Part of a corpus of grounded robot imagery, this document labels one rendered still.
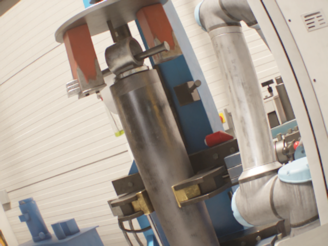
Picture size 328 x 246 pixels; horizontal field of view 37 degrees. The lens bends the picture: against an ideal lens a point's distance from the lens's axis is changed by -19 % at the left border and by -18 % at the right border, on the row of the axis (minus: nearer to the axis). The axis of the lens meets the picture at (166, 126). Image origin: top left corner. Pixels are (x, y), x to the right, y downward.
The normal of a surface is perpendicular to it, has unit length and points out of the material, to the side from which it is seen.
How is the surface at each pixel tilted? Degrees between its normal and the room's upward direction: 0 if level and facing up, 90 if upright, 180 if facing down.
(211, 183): 90
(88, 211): 90
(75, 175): 90
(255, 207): 85
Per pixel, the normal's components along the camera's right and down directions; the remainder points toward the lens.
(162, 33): 0.35, -0.14
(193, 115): -0.40, 0.14
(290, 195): -0.74, 0.24
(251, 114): -0.07, -0.11
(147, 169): -0.59, 0.21
